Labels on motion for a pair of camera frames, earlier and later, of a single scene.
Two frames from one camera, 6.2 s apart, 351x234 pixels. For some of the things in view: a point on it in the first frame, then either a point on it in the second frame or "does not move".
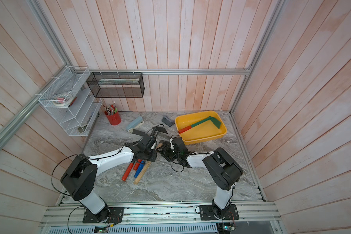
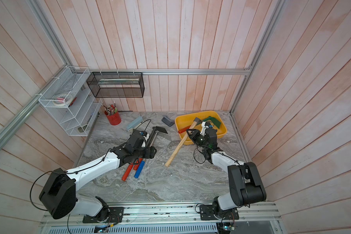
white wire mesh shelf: (68, 101) does not move
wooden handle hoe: (144, 169) → (196, 120)
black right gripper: (165, 150) → (195, 135)
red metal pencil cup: (114, 119) does not move
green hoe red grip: (217, 123) does not move
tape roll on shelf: (62, 99) does not move
